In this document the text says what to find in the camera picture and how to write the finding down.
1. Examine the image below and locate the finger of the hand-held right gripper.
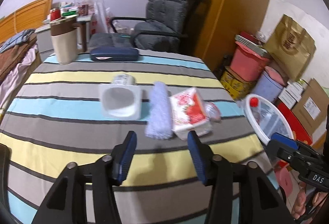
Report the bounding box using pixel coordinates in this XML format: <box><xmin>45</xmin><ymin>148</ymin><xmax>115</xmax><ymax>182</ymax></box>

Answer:
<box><xmin>271</xmin><ymin>133</ymin><xmax>322</xmax><ymax>160</ymax></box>
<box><xmin>266</xmin><ymin>140</ymin><xmax>322</xmax><ymax>174</ymax></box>

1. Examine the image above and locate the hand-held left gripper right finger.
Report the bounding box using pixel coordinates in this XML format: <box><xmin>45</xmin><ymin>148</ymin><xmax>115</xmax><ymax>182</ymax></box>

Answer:
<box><xmin>187</xmin><ymin>131</ymin><xmax>293</xmax><ymax>224</ymax></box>

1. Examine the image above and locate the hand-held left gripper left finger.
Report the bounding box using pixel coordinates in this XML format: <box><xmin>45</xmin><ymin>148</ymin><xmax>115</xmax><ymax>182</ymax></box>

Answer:
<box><xmin>32</xmin><ymin>131</ymin><xmax>138</xmax><ymax>224</ymax></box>

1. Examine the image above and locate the white round trash bin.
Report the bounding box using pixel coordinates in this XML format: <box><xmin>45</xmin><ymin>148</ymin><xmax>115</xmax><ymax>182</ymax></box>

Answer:
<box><xmin>244</xmin><ymin>93</ymin><xmax>294</xmax><ymax>147</ymax></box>

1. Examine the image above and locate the clear bottle with red label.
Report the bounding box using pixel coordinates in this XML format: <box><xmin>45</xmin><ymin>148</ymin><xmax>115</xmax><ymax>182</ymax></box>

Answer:
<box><xmin>249</xmin><ymin>97</ymin><xmax>275</xmax><ymax>127</ymax></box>

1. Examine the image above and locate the person's right hand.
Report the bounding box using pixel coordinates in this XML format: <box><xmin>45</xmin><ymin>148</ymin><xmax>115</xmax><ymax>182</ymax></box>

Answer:
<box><xmin>292</xmin><ymin>188</ymin><xmax>327</xmax><ymax>221</ymax></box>

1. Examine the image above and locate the red box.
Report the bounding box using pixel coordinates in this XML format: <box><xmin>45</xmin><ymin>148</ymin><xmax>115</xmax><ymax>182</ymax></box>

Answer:
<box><xmin>278</xmin><ymin>103</ymin><xmax>313</xmax><ymax>147</ymax></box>

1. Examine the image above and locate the pink plastic stool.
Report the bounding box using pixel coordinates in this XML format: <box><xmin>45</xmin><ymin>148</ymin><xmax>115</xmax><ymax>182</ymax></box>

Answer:
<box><xmin>276</xmin><ymin>170</ymin><xmax>292</xmax><ymax>196</ymax></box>

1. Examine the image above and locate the brown cardboard box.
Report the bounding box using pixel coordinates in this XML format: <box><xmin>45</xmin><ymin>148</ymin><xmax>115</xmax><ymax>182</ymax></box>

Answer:
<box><xmin>292</xmin><ymin>78</ymin><xmax>329</xmax><ymax>134</ymax></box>

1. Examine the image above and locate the stack of white boxes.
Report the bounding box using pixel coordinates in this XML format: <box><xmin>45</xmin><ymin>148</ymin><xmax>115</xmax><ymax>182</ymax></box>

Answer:
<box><xmin>278</xmin><ymin>80</ymin><xmax>307</xmax><ymax>111</ymax></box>

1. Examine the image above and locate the strawberry print milk carton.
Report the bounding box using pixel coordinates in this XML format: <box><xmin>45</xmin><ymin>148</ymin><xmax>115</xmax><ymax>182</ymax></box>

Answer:
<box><xmin>169</xmin><ymin>87</ymin><xmax>213</xmax><ymax>141</ymax></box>

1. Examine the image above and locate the red clear plastic wrapper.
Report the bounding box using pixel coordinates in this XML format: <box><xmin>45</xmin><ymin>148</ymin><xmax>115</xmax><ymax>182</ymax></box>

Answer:
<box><xmin>204</xmin><ymin>101</ymin><xmax>222</xmax><ymax>123</ymax></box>

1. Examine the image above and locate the lavender bin with pink lid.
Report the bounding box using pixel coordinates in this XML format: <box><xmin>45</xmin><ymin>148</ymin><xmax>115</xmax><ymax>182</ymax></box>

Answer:
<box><xmin>252</xmin><ymin>66</ymin><xmax>288</xmax><ymax>105</ymax></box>

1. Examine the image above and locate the lilac bristly cloth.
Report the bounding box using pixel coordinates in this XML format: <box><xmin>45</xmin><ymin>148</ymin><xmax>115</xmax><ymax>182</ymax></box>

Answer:
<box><xmin>145</xmin><ymin>81</ymin><xmax>172</xmax><ymax>141</ymax></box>

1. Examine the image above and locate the white square plastic cup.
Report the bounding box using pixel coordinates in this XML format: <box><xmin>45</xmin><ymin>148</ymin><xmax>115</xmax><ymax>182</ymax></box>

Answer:
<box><xmin>99</xmin><ymin>84</ymin><xmax>143</xmax><ymax>120</ymax></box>

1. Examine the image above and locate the striped tablecloth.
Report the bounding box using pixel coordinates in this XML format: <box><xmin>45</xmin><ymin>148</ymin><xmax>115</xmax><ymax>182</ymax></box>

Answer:
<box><xmin>0</xmin><ymin>49</ymin><xmax>280</xmax><ymax>224</ymax></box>

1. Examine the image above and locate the yellow printed box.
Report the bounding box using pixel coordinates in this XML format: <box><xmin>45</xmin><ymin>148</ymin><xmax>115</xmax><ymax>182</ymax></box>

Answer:
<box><xmin>220</xmin><ymin>67</ymin><xmax>256</xmax><ymax>101</ymax></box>

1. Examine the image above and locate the small clear plastic cup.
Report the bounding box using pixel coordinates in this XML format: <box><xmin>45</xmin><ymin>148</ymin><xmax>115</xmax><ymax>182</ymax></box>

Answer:
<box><xmin>111</xmin><ymin>73</ymin><xmax>137</xmax><ymax>87</ymax></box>

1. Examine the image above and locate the pink plastic bucket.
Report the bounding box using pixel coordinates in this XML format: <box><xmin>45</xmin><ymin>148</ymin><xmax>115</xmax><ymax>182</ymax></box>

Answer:
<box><xmin>229</xmin><ymin>42</ymin><xmax>271</xmax><ymax>82</ymax></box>

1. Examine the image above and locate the gold paper bag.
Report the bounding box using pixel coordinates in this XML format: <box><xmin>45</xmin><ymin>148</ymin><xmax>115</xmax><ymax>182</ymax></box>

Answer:
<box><xmin>263</xmin><ymin>14</ymin><xmax>316</xmax><ymax>82</ymax></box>

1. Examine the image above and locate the striped paper bag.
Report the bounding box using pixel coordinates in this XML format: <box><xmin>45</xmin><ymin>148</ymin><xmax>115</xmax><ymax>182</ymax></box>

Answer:
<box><xmin>234</xmin><ymin>31</ymin><xmax>270</xmax><ymax>57</ymax></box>

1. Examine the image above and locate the navy glasses case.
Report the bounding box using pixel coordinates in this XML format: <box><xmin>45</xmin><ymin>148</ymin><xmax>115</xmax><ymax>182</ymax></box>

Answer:
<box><xmin>90</xmin><ymin>46</ymin><xmax>139</xmax><ymax>62</ymax></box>

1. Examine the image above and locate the beige and brown lidded mug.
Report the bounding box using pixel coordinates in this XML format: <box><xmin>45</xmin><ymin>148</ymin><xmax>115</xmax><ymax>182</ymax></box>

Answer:
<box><xmin>50</xmin><ymin>15</ymin><xmax>87</xmax><ymax>65</ymax></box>

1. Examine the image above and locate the pale pink bed sheet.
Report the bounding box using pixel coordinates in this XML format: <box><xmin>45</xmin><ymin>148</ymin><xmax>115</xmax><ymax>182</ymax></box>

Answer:
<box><xmin>0</xmin><ymin>46</ymin><xmax>42</xmax><ymax>111</ymax></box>

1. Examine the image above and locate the white plastic shopping bag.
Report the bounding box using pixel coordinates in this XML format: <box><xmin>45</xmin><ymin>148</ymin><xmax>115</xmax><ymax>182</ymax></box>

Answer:
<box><xmin>89</xmin><ymin>0</ymin><xmax>114</xmax><ymax>36</ymax></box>

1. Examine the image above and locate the brown blanket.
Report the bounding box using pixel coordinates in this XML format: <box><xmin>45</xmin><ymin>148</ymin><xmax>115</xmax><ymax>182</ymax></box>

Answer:
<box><xmin>0</xmin><ymin>39</ymin><xmax>36</xmax><ymax>78</ymax></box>

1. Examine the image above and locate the grey cushioned armchair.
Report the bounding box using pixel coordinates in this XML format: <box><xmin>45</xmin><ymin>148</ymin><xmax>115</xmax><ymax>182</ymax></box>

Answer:
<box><xmin>89</xmin><ymin>0</ymin><xmax>209</xmax><ymax>55</ymax></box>

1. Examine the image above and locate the blue plaid folded cloth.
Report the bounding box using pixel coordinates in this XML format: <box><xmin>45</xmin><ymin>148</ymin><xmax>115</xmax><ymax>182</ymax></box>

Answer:
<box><xmin>0</xmin><ymin>30</ymin><xmax>35</xmax><ymax>53</ymax></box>

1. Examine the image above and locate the wooden bed headboard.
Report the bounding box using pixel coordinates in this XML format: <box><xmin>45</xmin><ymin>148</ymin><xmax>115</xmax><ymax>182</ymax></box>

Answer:
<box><xmin>0</xmin><ymin>0</ymin><xmax>54</xmax><ymax>43</ymax></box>

